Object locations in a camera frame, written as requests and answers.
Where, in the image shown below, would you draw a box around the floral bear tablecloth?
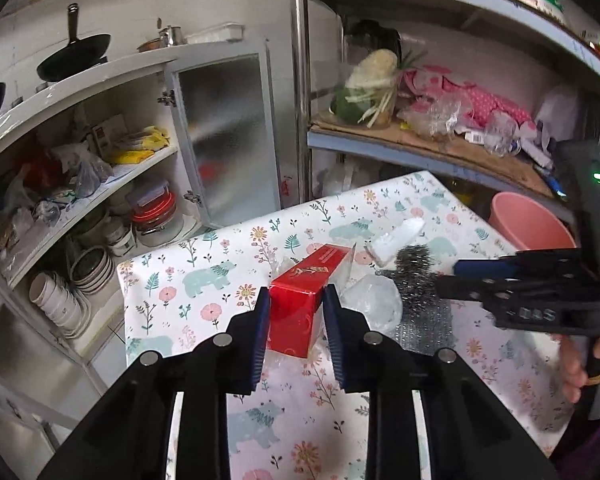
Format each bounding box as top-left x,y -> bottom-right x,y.
116,170 -> 576,480

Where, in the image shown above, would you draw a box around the white foam piece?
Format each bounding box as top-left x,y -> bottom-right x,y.
370,217 -> 426,263

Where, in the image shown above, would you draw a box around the small white cooker pot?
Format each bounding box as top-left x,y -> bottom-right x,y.
102,217 -> 136,258

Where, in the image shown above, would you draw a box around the white and red box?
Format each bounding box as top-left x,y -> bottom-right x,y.
91,115 -> 128,158

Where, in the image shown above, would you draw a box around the person's purple clothing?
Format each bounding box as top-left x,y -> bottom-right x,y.
550,410 -> 600,480

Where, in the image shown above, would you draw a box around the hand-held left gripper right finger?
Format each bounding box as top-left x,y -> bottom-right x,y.
321,284 -> 561,480

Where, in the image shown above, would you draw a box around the person's right hand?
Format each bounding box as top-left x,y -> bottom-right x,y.
560,322 -> 600,403

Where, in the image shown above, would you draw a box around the silver bubble sheet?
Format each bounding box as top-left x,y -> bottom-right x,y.
380,270 -> 456,351

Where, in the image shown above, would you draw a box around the frosted glass cabinet door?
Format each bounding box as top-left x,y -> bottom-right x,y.
170,52 -> 281,228

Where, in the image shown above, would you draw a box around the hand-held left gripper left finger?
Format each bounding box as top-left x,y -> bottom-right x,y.
37,285 -> 272,480

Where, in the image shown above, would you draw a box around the pink plastic bucket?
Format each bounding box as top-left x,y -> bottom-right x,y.
489,191 -> 578,252

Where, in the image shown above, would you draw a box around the glass mug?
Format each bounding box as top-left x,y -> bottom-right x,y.
482,110 -> 523,157

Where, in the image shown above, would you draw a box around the black blender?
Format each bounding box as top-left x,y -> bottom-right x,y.
342,20 -> 403,68

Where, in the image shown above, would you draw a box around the white kitchen cabinet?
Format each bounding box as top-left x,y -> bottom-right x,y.
0,37 -> 281,431

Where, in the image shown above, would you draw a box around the stack of white bowls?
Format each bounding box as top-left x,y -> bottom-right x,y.
29,270 -> 91,338

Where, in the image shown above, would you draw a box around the red plastic bag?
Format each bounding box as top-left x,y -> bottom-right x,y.
22,157 -> 61,196

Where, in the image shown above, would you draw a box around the green onions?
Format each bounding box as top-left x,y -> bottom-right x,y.
345,50 -> 428,128

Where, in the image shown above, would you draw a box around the red cardboard box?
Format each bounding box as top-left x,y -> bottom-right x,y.
267,242 -> 356,358

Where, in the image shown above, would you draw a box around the metal kettle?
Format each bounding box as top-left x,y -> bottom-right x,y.
157,24 -> 188,47

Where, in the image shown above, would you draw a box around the pink polka dot cloth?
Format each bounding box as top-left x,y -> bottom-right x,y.
402,65 -> 538,133

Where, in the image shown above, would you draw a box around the white plastic bag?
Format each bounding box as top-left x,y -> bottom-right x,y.
535,85 -> 581,141

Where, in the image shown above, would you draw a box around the cardboard sheet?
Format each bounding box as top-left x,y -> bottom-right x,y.
307,115 -> 556,198

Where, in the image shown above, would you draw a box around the stack of dark rimmed bowls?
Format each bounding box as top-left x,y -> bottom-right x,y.
70,245 -> 116,293

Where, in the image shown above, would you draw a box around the crumpled clear plastic bag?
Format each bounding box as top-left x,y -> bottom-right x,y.
397,100 -> 463,138

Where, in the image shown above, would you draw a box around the yellow packets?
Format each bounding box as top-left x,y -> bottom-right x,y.
105,127 -> 173,166

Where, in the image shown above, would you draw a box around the glass bowl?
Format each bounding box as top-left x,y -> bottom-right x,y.
330,80 -> 398,128

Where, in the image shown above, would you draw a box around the black wok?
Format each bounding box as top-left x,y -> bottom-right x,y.
36,3 -> 112,82

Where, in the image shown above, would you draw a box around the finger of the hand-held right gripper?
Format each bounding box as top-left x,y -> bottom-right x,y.
435,273 -> 512,306
452,249 -> 581,278

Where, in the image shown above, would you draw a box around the red lidded food containers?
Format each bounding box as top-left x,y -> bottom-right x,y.
127,180 -> 186,248

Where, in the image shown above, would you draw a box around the steel wool scrubber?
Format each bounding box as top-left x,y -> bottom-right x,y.
392,244 -> 443,281

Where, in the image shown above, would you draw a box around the clear plastic bag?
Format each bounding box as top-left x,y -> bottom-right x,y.
340,275 -> 405,333
397,100 -> 463,138

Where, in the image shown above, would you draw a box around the grey plastic bags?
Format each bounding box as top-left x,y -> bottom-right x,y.
52,142 -> 115,200

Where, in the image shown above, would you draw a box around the cauliflower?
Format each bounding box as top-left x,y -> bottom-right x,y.
347,49 -> 398,92

